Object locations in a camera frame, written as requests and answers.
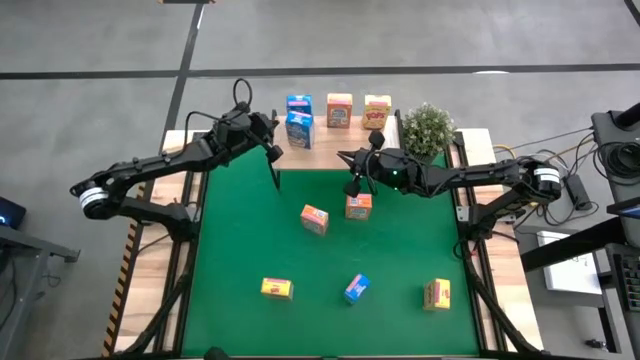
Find artificial potted plant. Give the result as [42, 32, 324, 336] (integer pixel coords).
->
[401, 102, 457, 166]

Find black beam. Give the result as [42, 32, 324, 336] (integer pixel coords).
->
[519, 215, 640, 274]

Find laptop screen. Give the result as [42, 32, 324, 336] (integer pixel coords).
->
[606, 197, 640, 221]

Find orange cable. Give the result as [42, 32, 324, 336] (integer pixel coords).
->
[492, 137, 596, 166]

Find black power adapter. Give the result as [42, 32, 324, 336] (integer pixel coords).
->
[563, 173, 595, 211]

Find black metal table frame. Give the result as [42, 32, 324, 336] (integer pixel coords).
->
[107, 119, 546, 360]

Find pink carton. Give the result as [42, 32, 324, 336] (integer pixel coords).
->
[326, 92, 354, 130]

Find white board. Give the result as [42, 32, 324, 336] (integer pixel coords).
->
[536, 229, 604, 296]

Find yellow black hazard tape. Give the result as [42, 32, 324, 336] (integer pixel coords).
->
[102, 219, 141, 357]

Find yellow Corn Pops cereal box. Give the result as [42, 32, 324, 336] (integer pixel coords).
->
[259, 277, 295, 302]
[362, 94, 393, 132]
[422, 277, 452, 313]

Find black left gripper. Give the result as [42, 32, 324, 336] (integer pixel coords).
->
[222, 102, 285, 164]

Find green table mat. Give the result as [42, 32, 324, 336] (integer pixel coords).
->
[180, 139, 481, 357]

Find coiled black cable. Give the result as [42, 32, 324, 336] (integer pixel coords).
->
[594, 141, 640, 182]

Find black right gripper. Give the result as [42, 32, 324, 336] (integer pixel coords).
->
[337, 129, 409, 199]

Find grey metal cart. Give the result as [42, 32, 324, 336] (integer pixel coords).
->
[0, 224, 81, 360]

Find orange Mini Wheats cereal box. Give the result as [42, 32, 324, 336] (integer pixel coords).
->
[344, 192, 374, 222]
[299, 203, 330, 237]

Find black device blue light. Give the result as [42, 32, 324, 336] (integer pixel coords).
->
[0, 196, 28, 230]

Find blue Rice Krispies cereal box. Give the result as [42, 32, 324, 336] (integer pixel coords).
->
[284, 110, 316, 151]
[343, 272, 373, 306]
[285, 94, 314, 117]

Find black keyboard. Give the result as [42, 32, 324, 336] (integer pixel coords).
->
[612, 242, 640, 314]

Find wooden shelf black frame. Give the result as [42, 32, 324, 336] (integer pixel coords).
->
[268, 108, 407, 191]

